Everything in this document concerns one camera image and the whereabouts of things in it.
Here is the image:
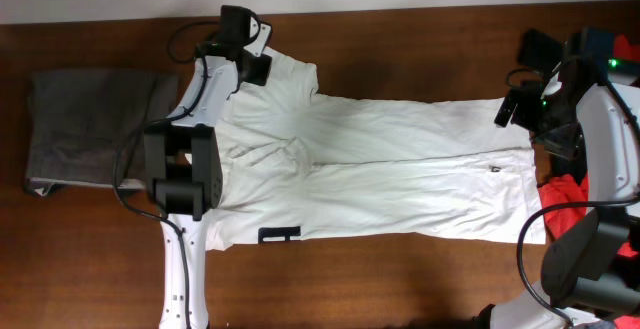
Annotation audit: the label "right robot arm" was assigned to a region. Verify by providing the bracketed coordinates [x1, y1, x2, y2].
[473, 27, 639, 328]

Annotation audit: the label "red t-shirt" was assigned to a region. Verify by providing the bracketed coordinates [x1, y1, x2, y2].
[541, 35, 639, 321]

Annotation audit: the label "white t-shirt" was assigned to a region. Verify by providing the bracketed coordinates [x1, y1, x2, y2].
[206, 53, 546, 251]

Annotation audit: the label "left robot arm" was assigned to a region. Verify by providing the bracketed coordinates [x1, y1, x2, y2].
[143, 5, 272, 328]

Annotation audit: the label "black garment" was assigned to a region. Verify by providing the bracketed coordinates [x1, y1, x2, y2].
[517, 29, 587, 184]

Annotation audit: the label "folded grey trousers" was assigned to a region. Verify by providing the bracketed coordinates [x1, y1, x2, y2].
[24, 68, 180, 197]

